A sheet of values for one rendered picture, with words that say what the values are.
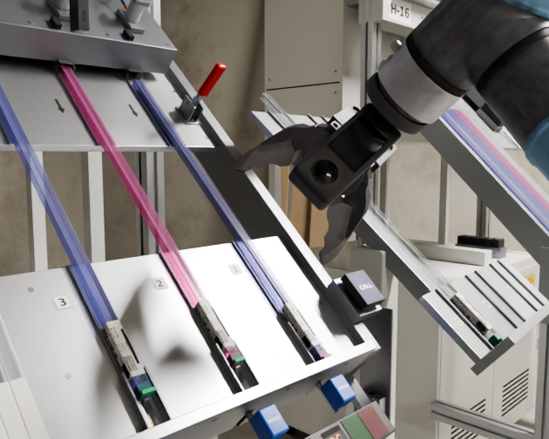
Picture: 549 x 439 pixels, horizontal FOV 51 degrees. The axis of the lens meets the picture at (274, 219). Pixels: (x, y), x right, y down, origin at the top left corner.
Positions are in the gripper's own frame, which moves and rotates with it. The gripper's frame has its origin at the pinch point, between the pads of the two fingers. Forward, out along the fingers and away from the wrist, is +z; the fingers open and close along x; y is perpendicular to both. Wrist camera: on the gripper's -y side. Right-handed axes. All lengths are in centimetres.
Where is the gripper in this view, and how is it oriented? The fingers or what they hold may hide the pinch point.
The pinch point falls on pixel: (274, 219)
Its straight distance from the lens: 66.1
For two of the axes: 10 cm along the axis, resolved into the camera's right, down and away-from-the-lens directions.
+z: -5.7, 5.5, 6.2
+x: -6.8, -7.4, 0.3
